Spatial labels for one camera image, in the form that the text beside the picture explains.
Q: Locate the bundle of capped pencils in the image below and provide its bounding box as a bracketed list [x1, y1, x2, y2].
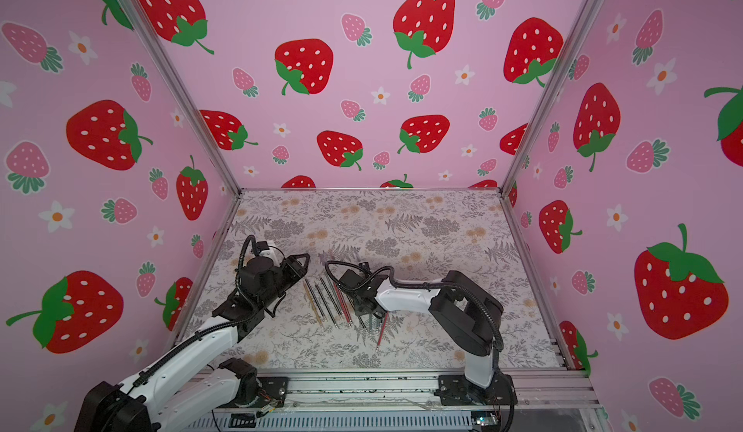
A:
[356, 313, 391, 349]

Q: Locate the yellow pencil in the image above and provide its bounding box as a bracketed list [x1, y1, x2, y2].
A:
[303, 281, 324, 327]

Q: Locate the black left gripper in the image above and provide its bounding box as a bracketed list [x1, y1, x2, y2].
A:
[257, 251, 309, 314]

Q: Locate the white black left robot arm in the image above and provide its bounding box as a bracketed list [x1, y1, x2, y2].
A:
[75, 254, 310, 431]

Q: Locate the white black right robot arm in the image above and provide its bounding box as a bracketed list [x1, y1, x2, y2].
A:
[324, 261, 518, 408]

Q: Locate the red striped pencil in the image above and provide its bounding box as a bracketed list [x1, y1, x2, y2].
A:
[332, 282, 353, 327]

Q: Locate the dark blue striped pencil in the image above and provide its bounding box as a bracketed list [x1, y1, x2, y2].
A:
[314, 283, 337, 326]

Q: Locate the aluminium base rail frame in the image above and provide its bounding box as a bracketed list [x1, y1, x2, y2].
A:
[112, 367, 611, 432]

